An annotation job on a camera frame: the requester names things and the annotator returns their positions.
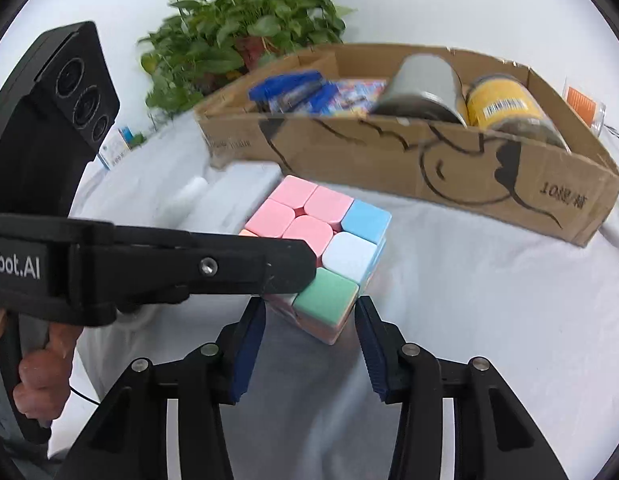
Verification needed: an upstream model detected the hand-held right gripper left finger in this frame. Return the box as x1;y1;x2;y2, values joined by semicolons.
54;297;267;480

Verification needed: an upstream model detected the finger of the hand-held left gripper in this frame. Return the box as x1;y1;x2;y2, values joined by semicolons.
114;224;317;314

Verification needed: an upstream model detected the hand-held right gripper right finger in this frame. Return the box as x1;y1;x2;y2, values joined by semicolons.
354;296;565;480

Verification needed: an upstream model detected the person's left hand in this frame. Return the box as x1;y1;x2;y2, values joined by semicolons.
0;305;79;423

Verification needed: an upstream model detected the yellow label clear jar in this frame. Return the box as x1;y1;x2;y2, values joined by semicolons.
464;72;573;156

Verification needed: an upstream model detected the colourful printed cartoon box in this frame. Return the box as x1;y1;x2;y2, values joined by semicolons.
309;77;390;118

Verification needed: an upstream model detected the potted green plant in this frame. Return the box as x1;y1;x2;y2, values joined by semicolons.
136;0;355;121

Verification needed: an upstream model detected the silver metal can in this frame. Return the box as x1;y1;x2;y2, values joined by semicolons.
372;52;470;128

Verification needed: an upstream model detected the pastel puzzle cube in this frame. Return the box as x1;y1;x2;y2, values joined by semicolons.
238;175;393;346

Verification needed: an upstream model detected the thin black cable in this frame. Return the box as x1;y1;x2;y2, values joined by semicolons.
69;387;102;406

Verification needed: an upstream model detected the orange and clear plastic container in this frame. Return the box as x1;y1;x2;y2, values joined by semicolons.
562;77;607;136

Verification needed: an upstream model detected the white table cloth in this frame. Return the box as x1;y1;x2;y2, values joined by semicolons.
49;110;619;480

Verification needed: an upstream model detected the large cardboard box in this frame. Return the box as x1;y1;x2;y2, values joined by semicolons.
194;42;619;248

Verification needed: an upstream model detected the blue toy car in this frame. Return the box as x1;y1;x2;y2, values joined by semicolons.
248;70;340;115

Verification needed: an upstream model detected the small blue white carton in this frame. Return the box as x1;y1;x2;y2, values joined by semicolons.
96;125;147;171

